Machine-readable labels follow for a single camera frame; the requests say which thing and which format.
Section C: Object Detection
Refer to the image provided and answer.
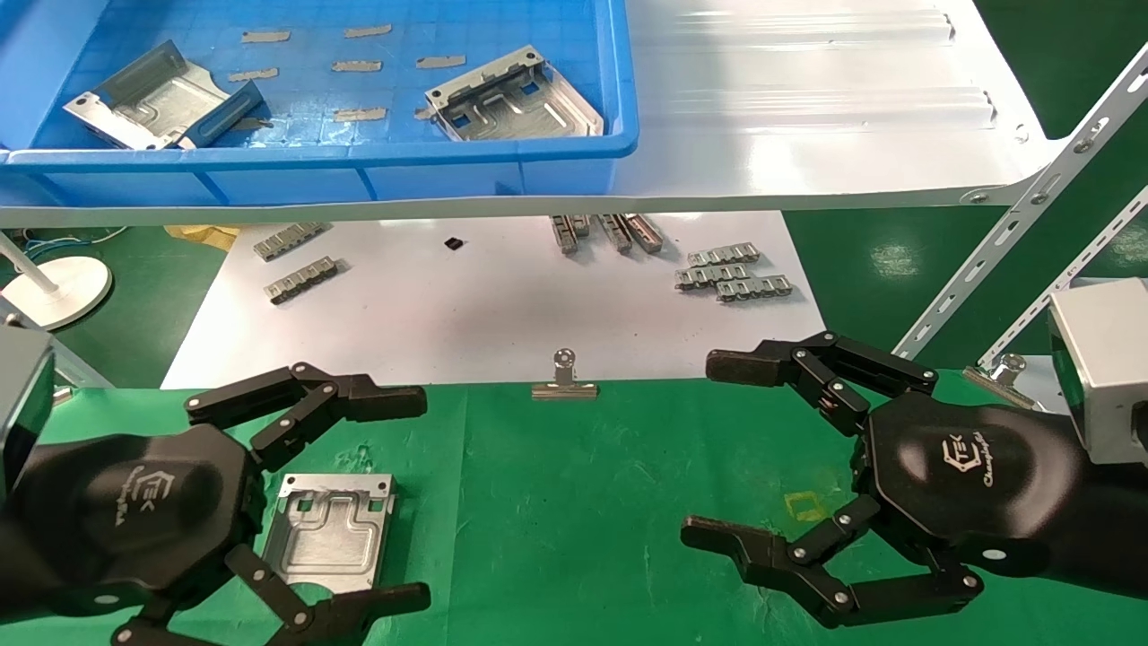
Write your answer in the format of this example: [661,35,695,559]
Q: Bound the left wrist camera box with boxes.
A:
[0,323,57,499]

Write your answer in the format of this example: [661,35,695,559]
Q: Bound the perforated white brace bar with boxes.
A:
[892,65,1148,362]
[978,184,1148,369]

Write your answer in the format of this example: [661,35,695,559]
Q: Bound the white metal shelf board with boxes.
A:
[0,0,1068,228]

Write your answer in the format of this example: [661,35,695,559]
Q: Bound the blue plastic bin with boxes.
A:
[0,0,639,209]

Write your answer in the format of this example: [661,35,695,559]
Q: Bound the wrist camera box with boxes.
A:
[0,323,57,499]
[1048,278,1148,466]

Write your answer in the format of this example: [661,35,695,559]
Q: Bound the metal part with dark flange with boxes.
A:
[63,40,265,151]

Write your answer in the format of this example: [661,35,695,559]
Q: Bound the white round-base stand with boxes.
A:
[0,231,114,330]

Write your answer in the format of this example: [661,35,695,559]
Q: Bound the grey metal housing part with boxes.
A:
[260,473,397,595]

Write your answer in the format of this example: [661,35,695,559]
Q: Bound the thin floor cable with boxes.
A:
[18,226,131,257]

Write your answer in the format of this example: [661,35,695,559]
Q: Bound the green table cloth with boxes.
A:
[0,368,1148,646]

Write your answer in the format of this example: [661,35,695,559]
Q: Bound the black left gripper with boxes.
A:
[18,361,431,646]

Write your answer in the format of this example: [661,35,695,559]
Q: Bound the yellow bag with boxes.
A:
[164,224,241,250]

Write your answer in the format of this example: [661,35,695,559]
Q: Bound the metal part with blue windows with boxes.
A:
[423,45,604,142]

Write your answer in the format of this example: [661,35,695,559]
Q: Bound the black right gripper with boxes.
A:
[680,331,1092,629]

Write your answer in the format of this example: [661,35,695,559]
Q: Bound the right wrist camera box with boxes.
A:
[1048,278,1148,466]

